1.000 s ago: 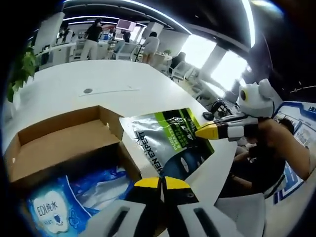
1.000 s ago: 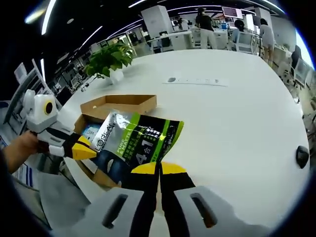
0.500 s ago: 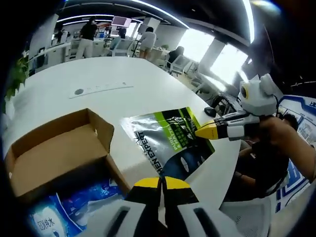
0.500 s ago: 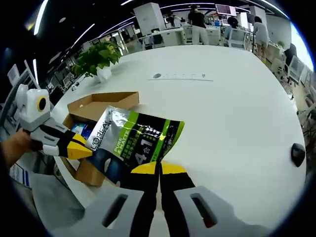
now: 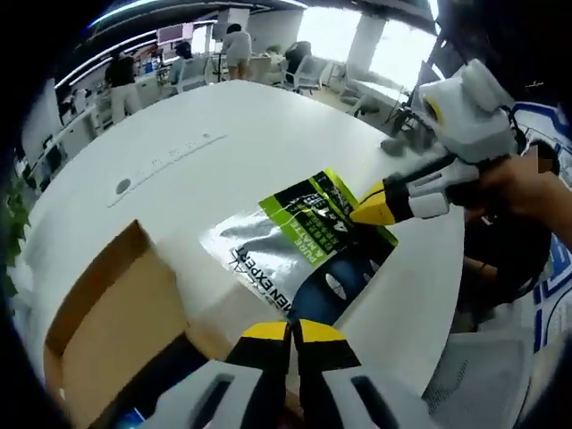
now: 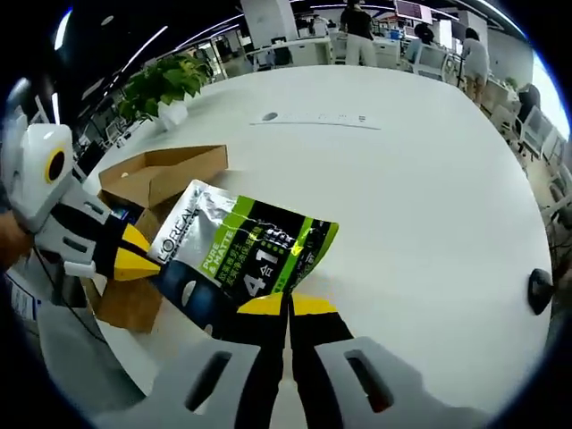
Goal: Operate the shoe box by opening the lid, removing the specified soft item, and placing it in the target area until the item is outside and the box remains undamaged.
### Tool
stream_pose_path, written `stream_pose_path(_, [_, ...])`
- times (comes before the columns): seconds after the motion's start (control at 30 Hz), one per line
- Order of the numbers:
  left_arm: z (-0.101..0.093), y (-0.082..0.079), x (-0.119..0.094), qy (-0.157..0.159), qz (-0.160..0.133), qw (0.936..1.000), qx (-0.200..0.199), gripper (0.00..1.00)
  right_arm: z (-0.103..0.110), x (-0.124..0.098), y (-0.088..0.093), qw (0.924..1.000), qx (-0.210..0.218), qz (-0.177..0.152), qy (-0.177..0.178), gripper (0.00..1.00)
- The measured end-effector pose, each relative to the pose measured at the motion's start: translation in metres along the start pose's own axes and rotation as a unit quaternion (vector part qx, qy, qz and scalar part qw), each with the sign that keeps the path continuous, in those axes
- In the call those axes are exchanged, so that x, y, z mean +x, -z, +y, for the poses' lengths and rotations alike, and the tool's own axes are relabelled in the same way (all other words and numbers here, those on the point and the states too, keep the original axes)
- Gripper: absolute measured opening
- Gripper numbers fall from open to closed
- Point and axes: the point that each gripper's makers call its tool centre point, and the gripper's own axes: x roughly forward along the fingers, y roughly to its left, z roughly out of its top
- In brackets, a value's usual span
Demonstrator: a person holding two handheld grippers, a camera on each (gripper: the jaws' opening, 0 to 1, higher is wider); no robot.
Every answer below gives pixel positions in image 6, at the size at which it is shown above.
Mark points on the white office chair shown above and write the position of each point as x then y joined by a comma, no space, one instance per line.
432,60
534,127

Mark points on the white square pillar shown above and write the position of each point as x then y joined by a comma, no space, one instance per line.
268,18

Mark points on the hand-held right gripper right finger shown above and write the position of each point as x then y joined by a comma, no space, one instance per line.
357,393

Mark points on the black computer mouse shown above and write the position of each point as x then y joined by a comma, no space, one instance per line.
540,290

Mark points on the green potted plant white pot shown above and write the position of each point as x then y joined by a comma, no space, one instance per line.
165,85

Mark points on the brown cardboard shoe box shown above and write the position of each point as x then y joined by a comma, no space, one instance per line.
187,172

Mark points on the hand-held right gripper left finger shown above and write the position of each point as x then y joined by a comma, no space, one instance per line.
214,393

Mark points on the blue white wall poster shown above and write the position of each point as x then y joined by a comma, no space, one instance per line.
20,299

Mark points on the silver green soft pouch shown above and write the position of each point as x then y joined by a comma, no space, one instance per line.
250,241

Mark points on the person's left hand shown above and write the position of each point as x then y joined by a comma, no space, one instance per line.
11,241

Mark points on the wall monitor screen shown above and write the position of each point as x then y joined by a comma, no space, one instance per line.
413,10

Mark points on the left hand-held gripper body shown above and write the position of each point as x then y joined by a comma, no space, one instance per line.
31,179

